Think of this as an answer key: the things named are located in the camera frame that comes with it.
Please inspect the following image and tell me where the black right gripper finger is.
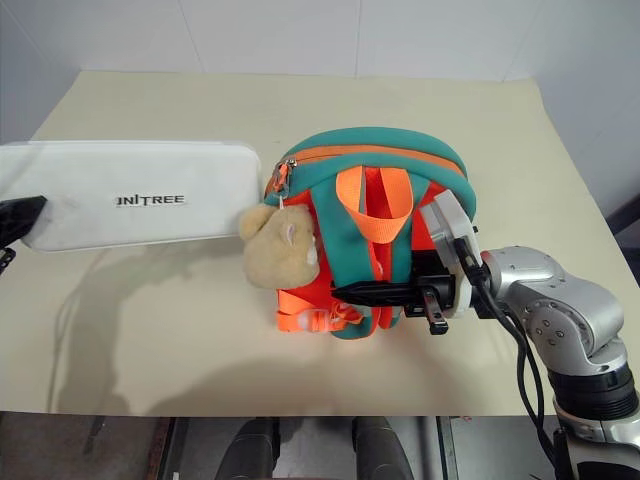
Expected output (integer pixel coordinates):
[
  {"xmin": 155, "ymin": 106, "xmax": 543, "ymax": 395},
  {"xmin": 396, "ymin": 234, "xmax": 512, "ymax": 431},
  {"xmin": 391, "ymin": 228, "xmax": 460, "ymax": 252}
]
[
  {"xmin": 329, "ymin": 280, "xmax": 419, "ymax": 308},
  {"xmin": 410, "ymin": 251, "xmax": 443, "ymax": 276}
]

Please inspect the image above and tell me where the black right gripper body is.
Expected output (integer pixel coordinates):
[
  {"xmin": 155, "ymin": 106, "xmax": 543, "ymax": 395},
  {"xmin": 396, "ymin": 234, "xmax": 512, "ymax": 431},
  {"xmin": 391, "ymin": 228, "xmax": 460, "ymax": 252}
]
[{"xmin": 403, "ymin": 271, "xmax": 465, "ymax": 336}]

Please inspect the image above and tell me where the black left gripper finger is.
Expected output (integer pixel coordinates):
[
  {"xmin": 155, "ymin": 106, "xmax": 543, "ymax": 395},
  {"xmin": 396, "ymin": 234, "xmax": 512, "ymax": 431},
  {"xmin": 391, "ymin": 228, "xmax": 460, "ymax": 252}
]
[{"xmin": 0, "ymin": 194, "xmax": 49, "ymax": 250}]

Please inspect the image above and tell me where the white box with black print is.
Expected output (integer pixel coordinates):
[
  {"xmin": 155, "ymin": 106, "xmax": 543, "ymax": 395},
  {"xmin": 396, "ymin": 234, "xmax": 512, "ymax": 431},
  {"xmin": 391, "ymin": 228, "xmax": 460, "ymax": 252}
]
[{"xmin": 0, "ymin": 139, "xmax": 263, "ymax": 253}]

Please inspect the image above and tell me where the orange and teal backpack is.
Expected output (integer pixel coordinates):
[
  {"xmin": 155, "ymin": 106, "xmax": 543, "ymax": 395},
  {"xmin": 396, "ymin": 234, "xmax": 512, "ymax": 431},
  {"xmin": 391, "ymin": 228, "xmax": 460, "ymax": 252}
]
[{"xmin": 262, "ymin": 125, "xmax": 479, "ymax": 342}]

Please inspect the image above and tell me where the beige plush bear charm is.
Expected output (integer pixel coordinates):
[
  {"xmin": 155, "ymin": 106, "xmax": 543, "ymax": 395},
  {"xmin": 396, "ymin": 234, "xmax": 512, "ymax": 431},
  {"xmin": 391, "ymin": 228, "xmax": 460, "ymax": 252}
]
[{"xmin": 236, "ymin": 203, "xmax": 322, "ymax": 290}]

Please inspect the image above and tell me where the dark rounded shape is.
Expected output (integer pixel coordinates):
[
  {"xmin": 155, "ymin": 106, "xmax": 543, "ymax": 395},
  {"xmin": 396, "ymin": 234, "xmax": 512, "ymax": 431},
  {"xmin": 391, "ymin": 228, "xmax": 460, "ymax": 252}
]
[
  {"xmin": 214, "ymin": 416, "xmax": 282, "ymax": 480},
  {"xmin": 351, "ymin": 415, "xmax": 410, "ymax": 480}
]

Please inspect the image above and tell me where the dark furniture piece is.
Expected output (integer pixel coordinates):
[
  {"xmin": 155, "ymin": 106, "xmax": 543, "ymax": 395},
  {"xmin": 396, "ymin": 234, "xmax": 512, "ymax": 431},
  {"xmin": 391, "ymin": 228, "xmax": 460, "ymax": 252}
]
[{"xmin": 606, "ymin": 196, "xmax": 640, "ymax": 237}]

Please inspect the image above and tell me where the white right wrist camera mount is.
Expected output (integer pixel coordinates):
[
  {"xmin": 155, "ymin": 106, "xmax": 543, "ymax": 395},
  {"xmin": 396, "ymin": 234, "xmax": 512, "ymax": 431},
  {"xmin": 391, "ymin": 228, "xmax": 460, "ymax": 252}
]
[{"xmin": 419, "ymin": 189, "xmax": 483, "ymax": 322}]

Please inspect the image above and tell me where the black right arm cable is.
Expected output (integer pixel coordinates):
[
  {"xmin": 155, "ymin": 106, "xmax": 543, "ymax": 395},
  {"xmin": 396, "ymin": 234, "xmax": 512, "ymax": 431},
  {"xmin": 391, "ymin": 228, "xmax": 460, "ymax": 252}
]
[{"xmin": 453, "ymin": 235, "xmax": 565, "ymax": 472}]

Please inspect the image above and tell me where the dark metal table frame bar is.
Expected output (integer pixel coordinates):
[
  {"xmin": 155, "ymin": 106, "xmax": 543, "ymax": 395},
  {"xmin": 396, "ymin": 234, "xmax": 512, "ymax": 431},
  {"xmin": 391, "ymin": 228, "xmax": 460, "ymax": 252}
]
[
  {"xmin": 434, "ymin": 415, "xmax": 460, "ymax": 480},
  {"xmin": 155, "ymin": 416, "xmax": 192, "ymax": 480}
]

